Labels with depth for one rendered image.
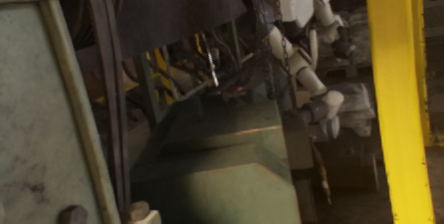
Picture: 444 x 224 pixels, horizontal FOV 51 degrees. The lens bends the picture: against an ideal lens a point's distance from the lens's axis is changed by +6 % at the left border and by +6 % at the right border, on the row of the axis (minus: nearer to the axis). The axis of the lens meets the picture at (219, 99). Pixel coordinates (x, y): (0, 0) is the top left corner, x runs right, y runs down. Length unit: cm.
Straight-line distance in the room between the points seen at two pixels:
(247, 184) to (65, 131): 43
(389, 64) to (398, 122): 18
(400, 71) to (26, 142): 101
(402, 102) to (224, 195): 63
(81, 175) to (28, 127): 12
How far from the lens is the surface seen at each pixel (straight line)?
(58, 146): 71
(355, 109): 343
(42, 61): 70
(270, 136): 108
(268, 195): 99
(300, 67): 200
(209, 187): 99
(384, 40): 135
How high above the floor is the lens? 121
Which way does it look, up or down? 14 degrees down
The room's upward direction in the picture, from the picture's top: 11 degrees counter-clockwise
